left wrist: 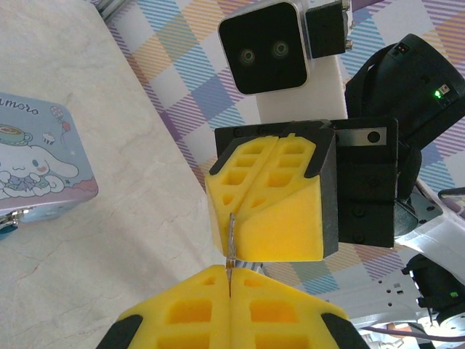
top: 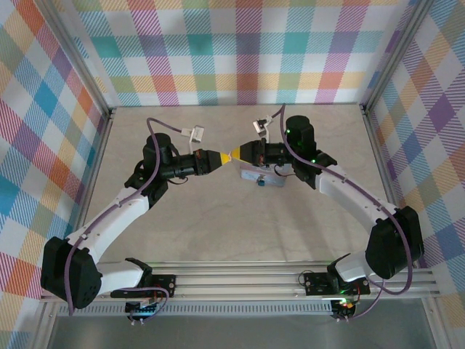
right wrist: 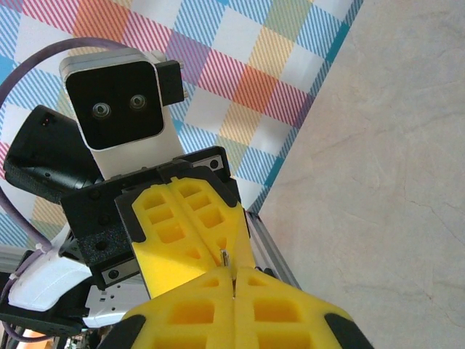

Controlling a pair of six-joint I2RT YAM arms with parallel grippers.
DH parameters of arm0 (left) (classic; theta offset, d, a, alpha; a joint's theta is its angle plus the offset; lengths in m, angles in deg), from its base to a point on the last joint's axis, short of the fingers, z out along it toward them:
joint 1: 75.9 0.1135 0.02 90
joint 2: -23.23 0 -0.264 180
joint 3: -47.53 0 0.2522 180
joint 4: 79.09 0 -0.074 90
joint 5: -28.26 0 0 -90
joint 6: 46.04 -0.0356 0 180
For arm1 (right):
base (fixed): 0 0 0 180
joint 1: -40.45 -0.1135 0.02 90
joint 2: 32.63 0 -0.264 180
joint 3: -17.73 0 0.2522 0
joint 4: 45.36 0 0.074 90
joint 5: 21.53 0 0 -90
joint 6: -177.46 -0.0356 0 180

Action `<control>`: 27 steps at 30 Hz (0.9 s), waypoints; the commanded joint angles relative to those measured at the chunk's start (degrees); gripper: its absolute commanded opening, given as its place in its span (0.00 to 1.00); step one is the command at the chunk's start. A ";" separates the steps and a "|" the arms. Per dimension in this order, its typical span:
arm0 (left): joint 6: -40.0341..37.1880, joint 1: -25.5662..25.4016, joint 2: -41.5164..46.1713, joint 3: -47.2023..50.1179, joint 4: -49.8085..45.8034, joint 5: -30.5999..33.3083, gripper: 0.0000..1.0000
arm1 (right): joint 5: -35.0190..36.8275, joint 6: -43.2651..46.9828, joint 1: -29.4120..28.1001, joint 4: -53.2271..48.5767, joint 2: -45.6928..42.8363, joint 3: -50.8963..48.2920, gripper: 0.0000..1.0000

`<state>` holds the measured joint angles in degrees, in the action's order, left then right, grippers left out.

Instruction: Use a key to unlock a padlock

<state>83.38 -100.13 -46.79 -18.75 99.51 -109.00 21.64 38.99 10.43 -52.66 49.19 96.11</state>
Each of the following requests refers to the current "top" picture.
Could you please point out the small blue padlock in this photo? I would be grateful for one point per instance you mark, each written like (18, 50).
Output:
(260, 181)

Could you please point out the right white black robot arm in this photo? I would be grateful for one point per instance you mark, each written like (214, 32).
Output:
(348, 192)

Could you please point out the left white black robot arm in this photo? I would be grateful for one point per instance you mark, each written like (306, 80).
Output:
(109, 218)

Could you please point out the small controller circuit board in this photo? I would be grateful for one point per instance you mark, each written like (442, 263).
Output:
(345, 307)
(140, 309)

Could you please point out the grey metal sheet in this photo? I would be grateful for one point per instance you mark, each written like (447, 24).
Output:
(236, 334)

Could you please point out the aluminium side rail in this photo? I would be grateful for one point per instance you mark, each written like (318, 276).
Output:
(386, 181)
(89, 189)

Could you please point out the wide aluminium base rail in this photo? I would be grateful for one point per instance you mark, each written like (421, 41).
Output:
(236, 283)

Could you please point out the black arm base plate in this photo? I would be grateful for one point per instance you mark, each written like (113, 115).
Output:
(316, 283)
(167, 285)

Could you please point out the aluminium frame post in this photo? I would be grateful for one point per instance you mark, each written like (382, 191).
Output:
(91, 80)
(394, 62)

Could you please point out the short aluminium frame leg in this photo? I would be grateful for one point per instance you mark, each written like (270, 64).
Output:
(45, 327)
(434, 323)

